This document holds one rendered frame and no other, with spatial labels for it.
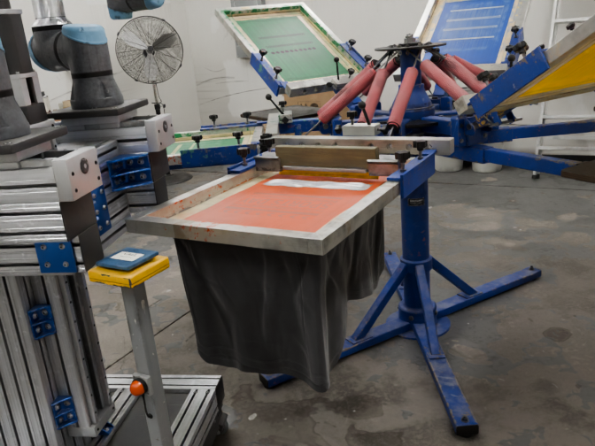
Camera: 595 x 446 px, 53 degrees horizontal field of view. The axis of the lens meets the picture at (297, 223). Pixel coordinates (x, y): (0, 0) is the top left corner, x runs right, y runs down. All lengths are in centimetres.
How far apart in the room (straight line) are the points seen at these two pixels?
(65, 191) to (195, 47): 614
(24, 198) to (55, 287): 43
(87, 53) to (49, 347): 83
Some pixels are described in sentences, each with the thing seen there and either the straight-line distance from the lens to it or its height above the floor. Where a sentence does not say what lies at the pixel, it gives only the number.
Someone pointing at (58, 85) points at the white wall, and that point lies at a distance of 606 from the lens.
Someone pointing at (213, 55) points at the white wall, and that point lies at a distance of 726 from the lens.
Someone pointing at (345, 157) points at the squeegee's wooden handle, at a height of 103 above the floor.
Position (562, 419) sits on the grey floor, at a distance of 248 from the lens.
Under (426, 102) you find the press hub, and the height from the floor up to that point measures 108.
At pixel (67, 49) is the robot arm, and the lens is 187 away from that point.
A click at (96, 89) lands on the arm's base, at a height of 131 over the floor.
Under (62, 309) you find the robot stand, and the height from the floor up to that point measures 75.
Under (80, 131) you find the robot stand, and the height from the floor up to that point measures 120.
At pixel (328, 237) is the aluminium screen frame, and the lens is 133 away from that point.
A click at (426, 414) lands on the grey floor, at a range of 243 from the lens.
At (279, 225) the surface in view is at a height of 95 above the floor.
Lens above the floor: 144
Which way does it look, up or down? 18 degrees down
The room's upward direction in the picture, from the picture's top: 5 degrees counter-clockwise
